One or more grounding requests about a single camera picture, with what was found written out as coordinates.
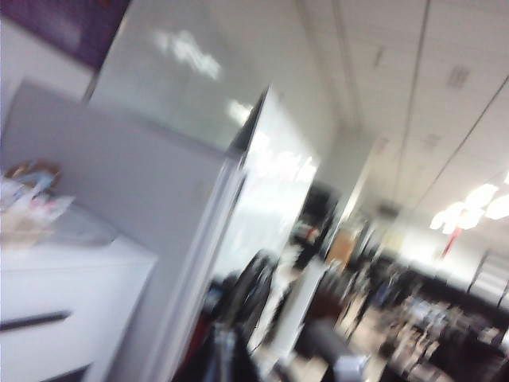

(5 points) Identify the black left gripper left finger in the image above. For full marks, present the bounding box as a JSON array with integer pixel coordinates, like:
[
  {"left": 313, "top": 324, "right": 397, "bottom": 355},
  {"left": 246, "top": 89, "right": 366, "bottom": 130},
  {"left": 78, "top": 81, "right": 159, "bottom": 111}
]
[{"left": 206, "top": 322, "right": 256, "bottom": 382}]

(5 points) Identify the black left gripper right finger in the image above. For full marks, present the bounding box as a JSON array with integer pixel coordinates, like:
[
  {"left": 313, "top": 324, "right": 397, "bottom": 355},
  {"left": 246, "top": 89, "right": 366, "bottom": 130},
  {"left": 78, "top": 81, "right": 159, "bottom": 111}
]
[{"left": 308, "top": 321, "right": 377, "bottom": 382}]

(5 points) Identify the wide white drawer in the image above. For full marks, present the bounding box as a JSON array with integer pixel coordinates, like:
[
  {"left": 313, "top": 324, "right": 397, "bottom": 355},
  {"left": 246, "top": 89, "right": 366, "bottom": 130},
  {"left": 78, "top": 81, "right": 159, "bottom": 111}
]
[{"left": 0, "top": 254, "right": 158, "bottom": 373}]

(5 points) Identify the white sideboard cabinet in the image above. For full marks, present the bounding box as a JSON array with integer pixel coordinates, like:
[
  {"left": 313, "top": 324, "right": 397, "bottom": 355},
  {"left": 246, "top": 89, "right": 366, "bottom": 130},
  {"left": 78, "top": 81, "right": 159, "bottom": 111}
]
[{"left": 0, "top": 206, "right": 160, "bottom": 382}]

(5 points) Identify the beige pulp cup tray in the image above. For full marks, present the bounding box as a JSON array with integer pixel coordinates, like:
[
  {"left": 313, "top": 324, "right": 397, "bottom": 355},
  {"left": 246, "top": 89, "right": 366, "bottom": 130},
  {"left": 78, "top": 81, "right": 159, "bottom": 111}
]
[{"left": 0, "top": 190, "right": 76, "bottom": 250}]

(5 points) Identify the black drawer handle bar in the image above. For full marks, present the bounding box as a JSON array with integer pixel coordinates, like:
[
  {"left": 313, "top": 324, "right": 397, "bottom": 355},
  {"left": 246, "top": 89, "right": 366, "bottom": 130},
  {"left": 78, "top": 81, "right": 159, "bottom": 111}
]
[{"left": 0, "top": 311, "right": 69, "bottom": 332}]

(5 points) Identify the grey partition wall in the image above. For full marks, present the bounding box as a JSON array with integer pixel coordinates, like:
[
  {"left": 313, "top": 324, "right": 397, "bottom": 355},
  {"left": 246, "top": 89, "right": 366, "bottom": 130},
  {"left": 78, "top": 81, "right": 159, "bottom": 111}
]
[{"left": 0, "top": 79, "right": 255, "bottom": 382}]

